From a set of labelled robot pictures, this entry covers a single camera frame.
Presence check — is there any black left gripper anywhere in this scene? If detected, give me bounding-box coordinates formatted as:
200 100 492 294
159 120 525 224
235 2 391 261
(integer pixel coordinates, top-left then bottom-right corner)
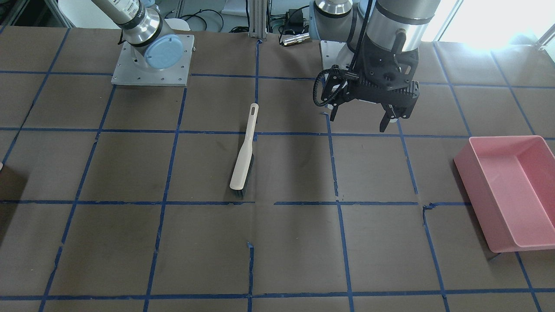
313 30 420 133

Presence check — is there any beige hand brush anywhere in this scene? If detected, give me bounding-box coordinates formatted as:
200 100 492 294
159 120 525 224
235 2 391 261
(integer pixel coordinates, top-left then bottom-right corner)
229 103 258 198

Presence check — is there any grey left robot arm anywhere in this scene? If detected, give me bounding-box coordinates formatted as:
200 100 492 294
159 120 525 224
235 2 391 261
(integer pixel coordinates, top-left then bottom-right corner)
309 0 440 133

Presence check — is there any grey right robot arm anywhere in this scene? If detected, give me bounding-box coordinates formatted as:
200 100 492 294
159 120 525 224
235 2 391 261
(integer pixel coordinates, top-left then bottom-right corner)
93 0 184 69

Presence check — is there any pink plastic bin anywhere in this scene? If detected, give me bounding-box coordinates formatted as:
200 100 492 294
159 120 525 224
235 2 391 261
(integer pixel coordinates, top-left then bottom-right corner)
454 136 555 253

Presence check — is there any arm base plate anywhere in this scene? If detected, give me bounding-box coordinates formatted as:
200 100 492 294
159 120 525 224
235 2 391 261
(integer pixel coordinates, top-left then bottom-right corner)
319 38 367 85
111 35 195 87

